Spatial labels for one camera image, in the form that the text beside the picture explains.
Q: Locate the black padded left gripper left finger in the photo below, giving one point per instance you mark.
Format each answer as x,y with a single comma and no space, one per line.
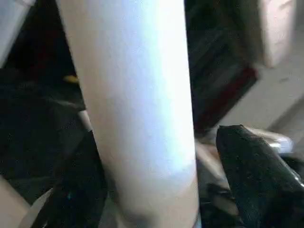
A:
78,190

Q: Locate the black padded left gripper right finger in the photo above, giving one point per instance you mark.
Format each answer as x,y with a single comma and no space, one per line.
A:
266,185

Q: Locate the small yellow tag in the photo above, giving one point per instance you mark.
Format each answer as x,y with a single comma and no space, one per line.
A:
71,79

